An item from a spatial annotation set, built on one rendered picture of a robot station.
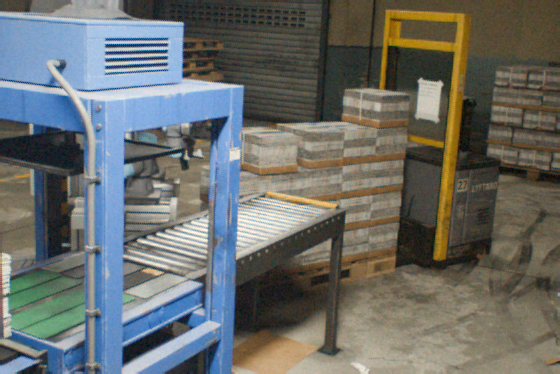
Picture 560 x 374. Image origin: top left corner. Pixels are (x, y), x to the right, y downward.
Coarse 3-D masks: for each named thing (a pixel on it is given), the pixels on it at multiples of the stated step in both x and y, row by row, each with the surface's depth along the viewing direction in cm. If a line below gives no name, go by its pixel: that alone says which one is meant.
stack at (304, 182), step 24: (336, 168) 497; (360, 168) 511; (240, 192) 453; (264, 192) 464; (288, 192) 476; (312, 192) 489; (336, 192) 502; (360, 216) 520; (360, 240) 525; (288, 264) 489; (360, 264) 530; (240, 288) 468; (264, 288) 499; (312, 288) 506
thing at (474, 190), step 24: (408, 168) 587; (432, 168) 568; (456, 168) 550; (480, 168) 567; (408, 192) 590; (432, 192) 570; (456, 192) 554; (480, 192) 571; (408, 216) 592; (432, 216) 572; (456, 216) 560; (480, 216) 578; (456, 240) 566; (480, 240) 586
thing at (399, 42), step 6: (390, 42) 571; (396, 42) 566; (402, 42) 561; (408, 42) 557; (414, 42) 552; (420, 42) 548; (426, 42) 543; (432, 42) 539; (438, 42) 535; (444, 42) 530; (450, 42) 528; (420, 48) 548; (426, 48) 544; (432, 48) 539; (438, 48) 535; (444, 48) 531; (450, 48) 527
